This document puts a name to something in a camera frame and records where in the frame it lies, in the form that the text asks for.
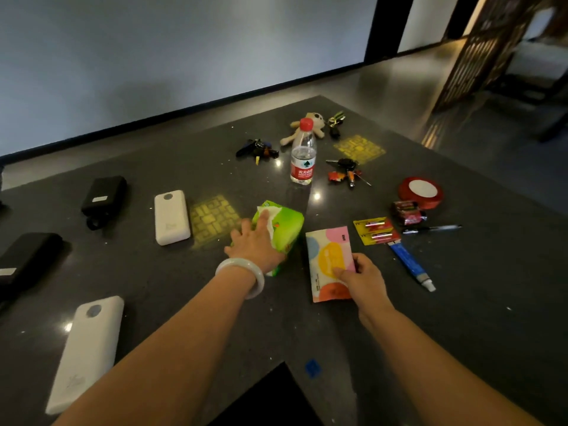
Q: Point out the person's left hand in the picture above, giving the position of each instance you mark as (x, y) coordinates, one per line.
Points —
(255, 248)

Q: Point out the person's right thumb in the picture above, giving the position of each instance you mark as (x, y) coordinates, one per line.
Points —
(344, 275)

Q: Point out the person's right hand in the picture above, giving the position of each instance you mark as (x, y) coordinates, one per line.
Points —
(366, 288)

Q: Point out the large white power bank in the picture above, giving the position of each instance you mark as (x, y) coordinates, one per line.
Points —
(86, 354)

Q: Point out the blue sticker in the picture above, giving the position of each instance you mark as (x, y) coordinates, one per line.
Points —
(313, 368)

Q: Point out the large black pouch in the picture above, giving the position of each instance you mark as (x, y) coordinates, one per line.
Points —
(26, 261)

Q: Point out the green tissue pack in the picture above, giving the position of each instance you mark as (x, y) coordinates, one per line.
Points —
(288, 226)

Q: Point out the small black pouch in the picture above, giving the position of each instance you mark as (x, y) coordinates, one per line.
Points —
(104, 198)

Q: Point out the clear water bottle red cap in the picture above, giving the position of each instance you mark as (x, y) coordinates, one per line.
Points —
(303, 157)

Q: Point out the blue glue tube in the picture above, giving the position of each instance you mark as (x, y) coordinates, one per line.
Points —
(412, 264)

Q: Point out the wooden lattice screen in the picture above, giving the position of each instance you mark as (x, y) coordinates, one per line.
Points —
(483, 48)

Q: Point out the person's right forearm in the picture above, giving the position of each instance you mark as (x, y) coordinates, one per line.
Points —
(435, 377)

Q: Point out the key bunch orange charm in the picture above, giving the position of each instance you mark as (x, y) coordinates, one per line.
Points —
(347, 169)

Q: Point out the yellow battery blister card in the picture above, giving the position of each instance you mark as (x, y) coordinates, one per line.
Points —
(376, 230)

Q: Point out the small white power bank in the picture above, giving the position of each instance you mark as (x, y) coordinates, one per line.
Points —
(171, 217)

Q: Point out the dark door frame post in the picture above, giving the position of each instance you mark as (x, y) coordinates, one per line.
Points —
(388, 26)

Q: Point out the red black battery pack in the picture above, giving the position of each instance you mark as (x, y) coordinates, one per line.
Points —
(407, 212)

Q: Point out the red tape roll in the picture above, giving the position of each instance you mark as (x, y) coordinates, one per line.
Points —
(420, 192)

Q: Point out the black key bunch yellow tag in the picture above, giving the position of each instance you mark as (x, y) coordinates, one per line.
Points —
(258, 148)

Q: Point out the colourful dotted tissue pack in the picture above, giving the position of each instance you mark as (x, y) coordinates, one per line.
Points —
(326, 252)

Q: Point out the black white pen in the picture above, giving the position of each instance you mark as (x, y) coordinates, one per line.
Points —
(432, 228)

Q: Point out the person's left middle finger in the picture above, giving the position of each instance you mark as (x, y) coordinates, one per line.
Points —
(246, 227)

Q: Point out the key bunch green carabiner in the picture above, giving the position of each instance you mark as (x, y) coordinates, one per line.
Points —
(335, 121)

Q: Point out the person's left forearm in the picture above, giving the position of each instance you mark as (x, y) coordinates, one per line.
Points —
(177, 354)

